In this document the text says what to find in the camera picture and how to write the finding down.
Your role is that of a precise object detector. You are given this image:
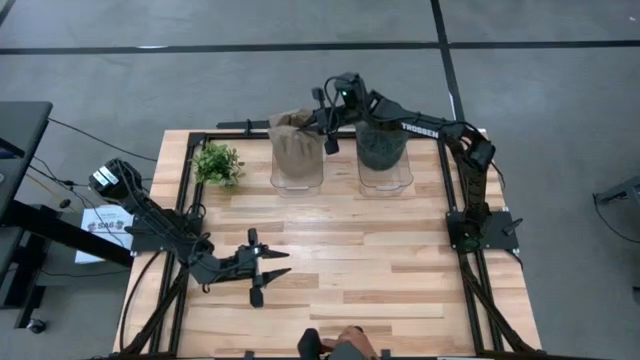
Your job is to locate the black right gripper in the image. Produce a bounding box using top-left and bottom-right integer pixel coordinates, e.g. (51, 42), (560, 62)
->
(299, 87), (384, 155)

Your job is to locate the black aluminium table frame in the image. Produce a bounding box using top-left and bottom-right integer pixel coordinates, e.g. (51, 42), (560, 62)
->
(112, 119), (546, 360)

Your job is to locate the grey equipment base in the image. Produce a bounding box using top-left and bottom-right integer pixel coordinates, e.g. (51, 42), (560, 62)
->
(593, 174), (640, 211)

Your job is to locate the black rounded object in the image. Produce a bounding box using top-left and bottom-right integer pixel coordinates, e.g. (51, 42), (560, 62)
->
(297, 327), (325, 360)

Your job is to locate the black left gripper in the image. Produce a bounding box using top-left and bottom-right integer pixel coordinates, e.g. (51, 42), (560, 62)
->
(219, 227), (293, 309)

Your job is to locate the white printed paper sheet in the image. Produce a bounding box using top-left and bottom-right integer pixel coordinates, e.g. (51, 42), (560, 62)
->
(74, 204), (135, 265)

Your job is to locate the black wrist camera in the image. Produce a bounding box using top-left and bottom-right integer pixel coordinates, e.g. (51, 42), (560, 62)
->
(239, 242), (262, 264)
(333, 72), (369, 109)

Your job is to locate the small green potted plant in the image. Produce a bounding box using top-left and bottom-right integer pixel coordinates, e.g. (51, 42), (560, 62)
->
(192, 143), (246, 189)

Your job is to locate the person's hand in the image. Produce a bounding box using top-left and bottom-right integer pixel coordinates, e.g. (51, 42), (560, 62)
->
(319, 325), (380, 360)

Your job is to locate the clear plastic bin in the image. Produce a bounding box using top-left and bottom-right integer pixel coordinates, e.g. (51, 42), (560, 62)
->
(355, 134), (415, 200)
(269, 127), (326, 199)

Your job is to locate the black desk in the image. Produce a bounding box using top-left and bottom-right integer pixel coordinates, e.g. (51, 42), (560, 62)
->
(0, 101), (135, 331)

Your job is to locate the black floor cable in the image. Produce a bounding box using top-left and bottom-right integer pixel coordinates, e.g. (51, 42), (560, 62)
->
(47, 117), (159, 164)

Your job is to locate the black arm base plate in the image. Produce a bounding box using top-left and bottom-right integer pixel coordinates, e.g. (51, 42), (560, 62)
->
(132, 209), (204, 251)
(446, 209), (521, 252)

